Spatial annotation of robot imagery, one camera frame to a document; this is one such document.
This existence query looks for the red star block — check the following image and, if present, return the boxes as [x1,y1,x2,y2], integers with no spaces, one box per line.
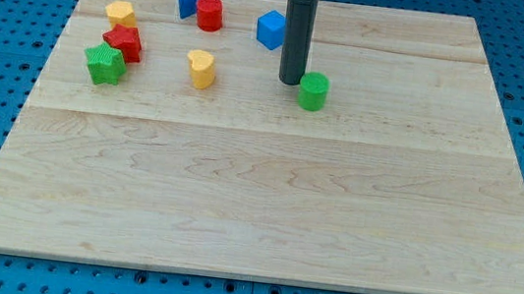
[102,24,142,63]

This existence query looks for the green star block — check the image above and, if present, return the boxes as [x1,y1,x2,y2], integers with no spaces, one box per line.
[84,42,127,86]

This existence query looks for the green cylinder block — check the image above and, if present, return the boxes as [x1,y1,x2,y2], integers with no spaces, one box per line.
[297,72,329,111]

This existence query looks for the yellow heart block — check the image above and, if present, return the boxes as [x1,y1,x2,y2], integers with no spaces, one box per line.
[187,49,216,89]

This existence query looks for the blue cube block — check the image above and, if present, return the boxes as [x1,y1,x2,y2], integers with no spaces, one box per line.
[256,10,285,50]

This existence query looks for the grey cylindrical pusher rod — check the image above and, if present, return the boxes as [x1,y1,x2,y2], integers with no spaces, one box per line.
[279,0,319,86]

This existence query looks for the red cylinder block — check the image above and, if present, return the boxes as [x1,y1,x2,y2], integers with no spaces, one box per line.
[196,0,223,32]

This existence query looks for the light wooden board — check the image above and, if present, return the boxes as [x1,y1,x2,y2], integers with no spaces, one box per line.
[0,0,524,294]

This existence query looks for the yellow hexagon block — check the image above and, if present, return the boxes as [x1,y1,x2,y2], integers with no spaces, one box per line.
[104,0,138,28]

